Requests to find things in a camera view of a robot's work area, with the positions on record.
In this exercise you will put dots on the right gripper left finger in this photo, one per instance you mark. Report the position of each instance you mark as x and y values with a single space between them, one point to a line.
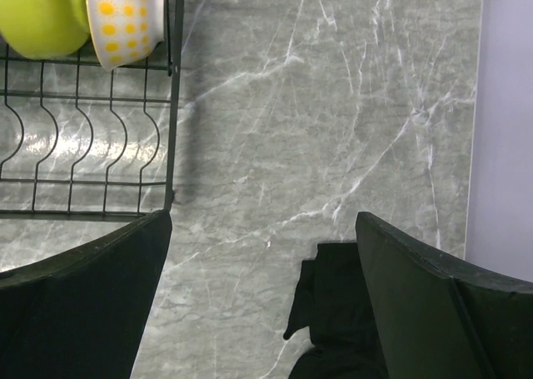
82 313

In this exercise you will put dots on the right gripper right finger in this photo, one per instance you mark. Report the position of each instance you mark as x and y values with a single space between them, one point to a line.
439 316

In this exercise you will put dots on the black cloth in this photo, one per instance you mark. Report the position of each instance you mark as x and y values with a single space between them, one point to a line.
332 301

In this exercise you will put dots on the lime green bowl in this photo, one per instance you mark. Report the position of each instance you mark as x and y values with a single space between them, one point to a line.
43 29

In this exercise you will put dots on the patterned white teal bowl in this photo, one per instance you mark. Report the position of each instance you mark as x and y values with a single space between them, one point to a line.
125 31

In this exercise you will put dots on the black wire dish rack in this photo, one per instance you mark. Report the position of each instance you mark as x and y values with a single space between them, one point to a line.
81 143

